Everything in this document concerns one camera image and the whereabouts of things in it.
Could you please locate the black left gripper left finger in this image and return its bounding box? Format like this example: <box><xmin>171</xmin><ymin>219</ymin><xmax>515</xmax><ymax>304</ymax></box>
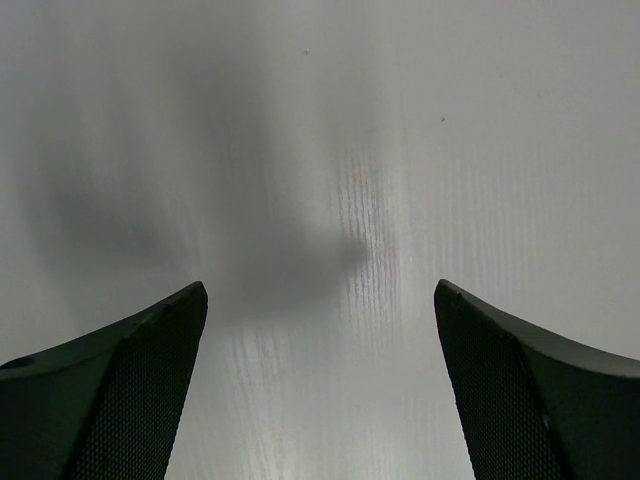
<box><xmin>1</xmin><ymin>282</ymin><xmax>208</xmax><ymax>480</ymax></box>

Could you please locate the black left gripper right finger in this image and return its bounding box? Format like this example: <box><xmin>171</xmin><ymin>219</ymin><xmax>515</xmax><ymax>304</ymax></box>
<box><xmin>434</xmin><ymin>280</ymin><xmax>639</xmax><ymax>480</ymax></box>

